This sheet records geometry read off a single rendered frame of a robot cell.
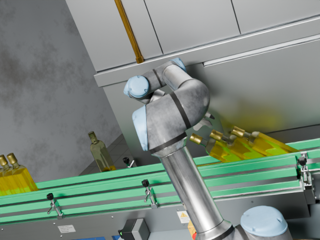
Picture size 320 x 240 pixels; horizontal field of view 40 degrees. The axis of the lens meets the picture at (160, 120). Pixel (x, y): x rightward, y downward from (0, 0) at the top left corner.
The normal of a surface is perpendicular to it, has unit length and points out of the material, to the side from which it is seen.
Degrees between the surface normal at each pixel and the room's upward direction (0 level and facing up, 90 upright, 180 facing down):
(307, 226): 0
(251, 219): 3
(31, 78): 90
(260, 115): 90
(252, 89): 90
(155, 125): 69
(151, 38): 90
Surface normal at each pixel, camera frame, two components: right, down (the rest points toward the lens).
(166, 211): -0.25, 0.48
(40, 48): 0.81, -0.04
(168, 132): 0.19, -0.11
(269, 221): -0.29, -0.88
